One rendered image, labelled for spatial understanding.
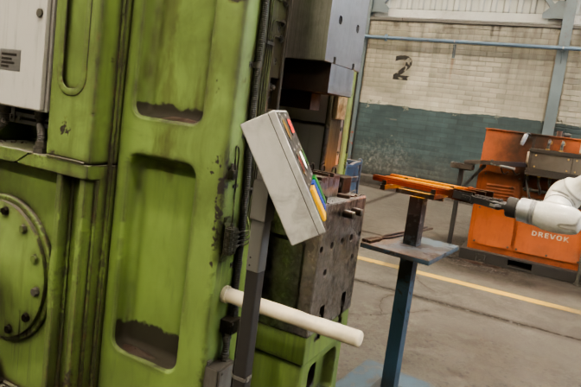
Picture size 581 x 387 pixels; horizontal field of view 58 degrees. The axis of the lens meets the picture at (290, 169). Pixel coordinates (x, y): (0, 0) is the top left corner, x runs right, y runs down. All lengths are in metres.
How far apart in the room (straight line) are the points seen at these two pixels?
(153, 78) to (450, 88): 7.96
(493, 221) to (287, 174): 4.29
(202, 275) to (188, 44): 0.71
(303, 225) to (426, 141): 8.40
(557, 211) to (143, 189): 1.41
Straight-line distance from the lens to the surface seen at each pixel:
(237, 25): 1.55
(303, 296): 1.78
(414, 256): 2.16
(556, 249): 5.32
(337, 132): 2.19
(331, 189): 1.87
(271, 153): 1.11
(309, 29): 1.72
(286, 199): 1.11
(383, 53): 9.78
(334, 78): 1.75
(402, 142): 9.56
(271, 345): 1.90
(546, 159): 5.09
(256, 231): 1.30
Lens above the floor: 1.21
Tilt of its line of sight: 7 degrees down
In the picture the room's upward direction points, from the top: 7 degrees clockwise
